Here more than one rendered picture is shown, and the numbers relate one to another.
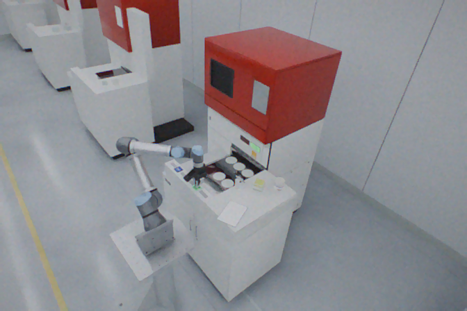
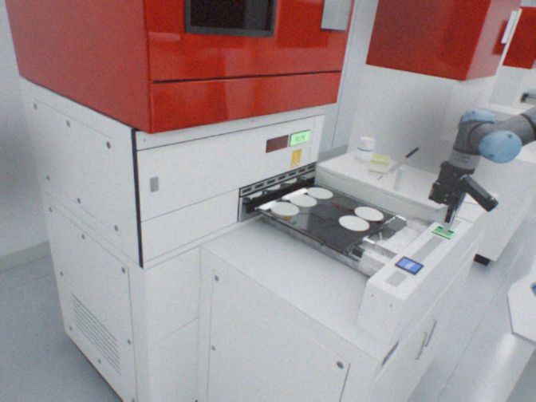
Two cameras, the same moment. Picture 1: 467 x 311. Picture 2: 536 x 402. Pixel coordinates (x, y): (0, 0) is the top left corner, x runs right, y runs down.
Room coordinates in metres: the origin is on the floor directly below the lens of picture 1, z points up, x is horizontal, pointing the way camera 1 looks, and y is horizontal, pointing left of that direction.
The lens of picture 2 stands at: (2.38, 1.18, 1.50)
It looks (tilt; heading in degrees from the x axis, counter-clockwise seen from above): 26 degrees down; 260
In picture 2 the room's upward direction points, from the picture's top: 7 degrees clockwise
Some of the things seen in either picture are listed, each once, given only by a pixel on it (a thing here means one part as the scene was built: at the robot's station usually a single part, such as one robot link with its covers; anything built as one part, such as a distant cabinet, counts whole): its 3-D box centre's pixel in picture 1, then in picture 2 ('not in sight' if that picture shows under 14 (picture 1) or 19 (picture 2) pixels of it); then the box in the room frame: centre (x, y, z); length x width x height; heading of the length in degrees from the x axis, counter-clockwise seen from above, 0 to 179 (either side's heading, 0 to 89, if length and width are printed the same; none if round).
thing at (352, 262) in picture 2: not in sight; (321, 246); (2.02, 0.15, 0.84); 0.50 x 0.02 x 0.03; 132
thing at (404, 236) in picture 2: (204, 188); (397, 249); (1.79, 0.20, 0.87); 0.36 x 0.08 x 0.03; 42
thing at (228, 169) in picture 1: (229, 171); (327, 211); (1.98, 0.02, 0.90); 0.34 x 0.34 x 0.01; 42
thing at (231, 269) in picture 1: (222, 222); (340, 322); (1.85, 0.05, 0.41); 0.97 x 0.64 x 0.82; 42
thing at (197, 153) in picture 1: (197, 153); (474, 132); (1.70, 0.25, 1.27); 0.09 x 0.08 x 0.11; 83
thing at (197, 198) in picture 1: (187, 185); (421, 268); (1.78, 0.34, 0.89); 0.55 x 0.09 x 0.14; 42
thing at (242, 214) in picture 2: (246, 162); (280, 193); (2.13, -0.12, 0.89); 0.44 x 0.02 x 0.10; 42
